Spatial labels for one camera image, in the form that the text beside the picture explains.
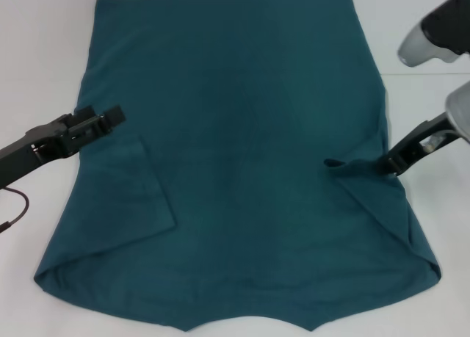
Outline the left gripper cable with plug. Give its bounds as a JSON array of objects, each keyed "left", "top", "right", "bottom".
[{"left": 0, "top": 185, "right": 31, "bottom": 233}]

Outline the blue teal shirt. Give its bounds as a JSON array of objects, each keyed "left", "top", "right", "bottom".
[{"left": 32, "top": 0, "right": 441, "bottom": 333}]

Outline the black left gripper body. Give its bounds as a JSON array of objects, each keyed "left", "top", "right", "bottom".
[{"left": 0, "top": 112, "right": 79, "bottom": 189}]

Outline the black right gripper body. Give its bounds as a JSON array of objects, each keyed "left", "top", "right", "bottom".
[{"left": 388, "top": 111, "right": 460, "bottom": 176}]

